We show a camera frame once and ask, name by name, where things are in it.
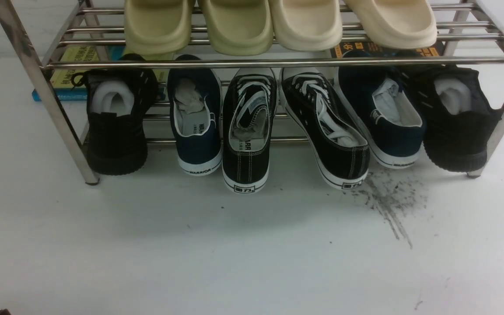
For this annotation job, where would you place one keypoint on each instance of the black canvas sneaker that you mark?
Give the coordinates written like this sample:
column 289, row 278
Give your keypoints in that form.
column 342, row 154
column 248, row 111

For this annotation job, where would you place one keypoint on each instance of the stainless steel shoe rack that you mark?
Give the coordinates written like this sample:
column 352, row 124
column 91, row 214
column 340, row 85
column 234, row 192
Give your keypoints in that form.
column 83, row 29

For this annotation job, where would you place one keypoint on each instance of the navy canvas shoe left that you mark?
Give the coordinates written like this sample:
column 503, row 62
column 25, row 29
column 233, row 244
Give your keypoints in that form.
column 195, row 97

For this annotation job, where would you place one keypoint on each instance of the navy canvas shoe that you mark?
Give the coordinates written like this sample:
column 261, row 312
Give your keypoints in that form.
column 381, row 107
column 195, row 97

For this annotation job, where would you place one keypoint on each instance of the olive green slipper right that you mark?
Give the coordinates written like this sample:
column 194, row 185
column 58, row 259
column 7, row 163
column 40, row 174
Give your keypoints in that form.
column 238, row 27

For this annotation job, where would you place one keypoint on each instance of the olive green slipper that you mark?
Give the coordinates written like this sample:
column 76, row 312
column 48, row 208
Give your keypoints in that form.
column 157, row 26
column 238, row 27

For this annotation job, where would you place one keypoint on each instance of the cream slipper left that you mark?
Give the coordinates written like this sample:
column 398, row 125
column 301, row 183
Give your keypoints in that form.
column 307, row 25

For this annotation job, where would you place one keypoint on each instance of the cream slipper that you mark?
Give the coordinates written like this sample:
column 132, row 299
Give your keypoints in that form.
column 307, row 25
column 397, row 24

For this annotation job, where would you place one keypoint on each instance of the navy canvas shoe right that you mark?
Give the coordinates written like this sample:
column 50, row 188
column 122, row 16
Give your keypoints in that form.
column 381, row 107

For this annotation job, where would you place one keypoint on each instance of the black knit sneaker left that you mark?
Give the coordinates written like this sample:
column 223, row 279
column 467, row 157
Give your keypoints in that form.
column 117, row 101

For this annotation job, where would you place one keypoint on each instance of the black knit sneaker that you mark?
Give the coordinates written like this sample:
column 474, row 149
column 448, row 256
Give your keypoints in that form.
column 459, row 118
column 117, row 101

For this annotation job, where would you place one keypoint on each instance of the olive green slipper left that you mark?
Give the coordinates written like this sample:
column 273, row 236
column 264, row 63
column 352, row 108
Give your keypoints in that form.
column 157, row 26

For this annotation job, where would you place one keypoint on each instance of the cream slipper right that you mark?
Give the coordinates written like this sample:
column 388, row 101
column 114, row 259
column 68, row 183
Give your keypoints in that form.
column 397, row 24

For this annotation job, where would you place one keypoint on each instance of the yellow and blue book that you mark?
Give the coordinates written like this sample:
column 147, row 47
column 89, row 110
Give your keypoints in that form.
column 61, row 79

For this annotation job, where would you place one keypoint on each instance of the black knit sneaker right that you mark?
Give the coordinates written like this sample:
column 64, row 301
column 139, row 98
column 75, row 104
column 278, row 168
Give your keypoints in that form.
column 459, row 118

